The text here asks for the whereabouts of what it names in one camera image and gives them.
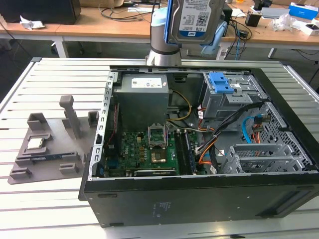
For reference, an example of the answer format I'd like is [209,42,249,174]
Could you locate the hard disk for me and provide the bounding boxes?
[163,0,226,47]

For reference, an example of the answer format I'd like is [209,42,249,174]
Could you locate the grey metal disk bay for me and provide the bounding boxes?
[220,143,314,174]

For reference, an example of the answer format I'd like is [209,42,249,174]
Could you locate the metal socket cover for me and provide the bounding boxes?
[148,123,168,149]

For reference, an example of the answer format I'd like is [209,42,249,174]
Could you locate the grey power supply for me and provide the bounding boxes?
[113,74,172,125]

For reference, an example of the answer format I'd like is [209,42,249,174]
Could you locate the CPU socket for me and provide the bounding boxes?
[149,148,167,165]

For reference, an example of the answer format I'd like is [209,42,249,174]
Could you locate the empty RAM slot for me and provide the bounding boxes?
[173,130,187,175]

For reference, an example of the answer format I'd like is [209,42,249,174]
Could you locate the green motherboard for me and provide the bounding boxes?
[103,129,207,178]

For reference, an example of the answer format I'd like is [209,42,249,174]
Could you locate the installed RAM stick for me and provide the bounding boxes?
[184,131,199,174]

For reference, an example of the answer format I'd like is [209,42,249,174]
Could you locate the black graphics card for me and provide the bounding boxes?
[134,168,175,178]

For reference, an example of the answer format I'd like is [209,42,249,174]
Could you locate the grey metal drive cage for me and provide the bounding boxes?
[201,72,262,120]

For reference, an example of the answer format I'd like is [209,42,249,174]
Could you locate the blue carrier in cage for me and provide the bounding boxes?
[208,71,237,95]

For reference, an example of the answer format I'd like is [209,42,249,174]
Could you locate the black open PC case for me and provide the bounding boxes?
[78,65,319,228]

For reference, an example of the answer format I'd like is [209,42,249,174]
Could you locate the grey parts rack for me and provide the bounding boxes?
[8,95,100,185]

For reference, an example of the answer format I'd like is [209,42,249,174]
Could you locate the RAM stick on rack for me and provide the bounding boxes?
[29,153,63,161]

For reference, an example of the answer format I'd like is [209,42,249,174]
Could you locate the silver CPU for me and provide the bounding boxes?
[26,137,45,150]

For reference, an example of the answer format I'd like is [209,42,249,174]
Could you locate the small black box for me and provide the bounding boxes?
[245,12,262,27]

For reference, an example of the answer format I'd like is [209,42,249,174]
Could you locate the clear plastic wrap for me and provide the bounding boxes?
[270,13,296,32]

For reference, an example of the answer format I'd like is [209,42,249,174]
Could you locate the flat grey device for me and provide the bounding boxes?
[260,6,291,18]

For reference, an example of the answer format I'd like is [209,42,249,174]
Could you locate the crumpled white paper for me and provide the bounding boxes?
[19,15,46,31]

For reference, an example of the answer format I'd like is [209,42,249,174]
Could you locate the large black box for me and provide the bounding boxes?
[0,0,82,25]

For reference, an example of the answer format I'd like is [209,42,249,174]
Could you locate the white open box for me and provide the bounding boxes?
[291,21,319,37]

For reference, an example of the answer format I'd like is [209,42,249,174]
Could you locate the blue cardboard box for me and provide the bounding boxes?
[288,1,319,20]

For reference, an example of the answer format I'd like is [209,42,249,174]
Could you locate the yellow wires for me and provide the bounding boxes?
[167,90,193,122]

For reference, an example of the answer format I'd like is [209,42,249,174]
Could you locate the orange wire bundle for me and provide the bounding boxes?
[198,134,217,165]

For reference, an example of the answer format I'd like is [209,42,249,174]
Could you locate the black cable bundle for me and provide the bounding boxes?
[196,102,265,155]

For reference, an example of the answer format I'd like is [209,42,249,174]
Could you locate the blue data wire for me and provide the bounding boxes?
[242,115,263,145]

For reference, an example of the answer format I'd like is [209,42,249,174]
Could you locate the orange power wire with connector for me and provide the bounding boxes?
[251,123,264,144]

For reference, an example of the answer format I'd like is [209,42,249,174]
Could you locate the wooden desk white frame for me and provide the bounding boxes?
[0,6,153,58]
[221,2,319,59]

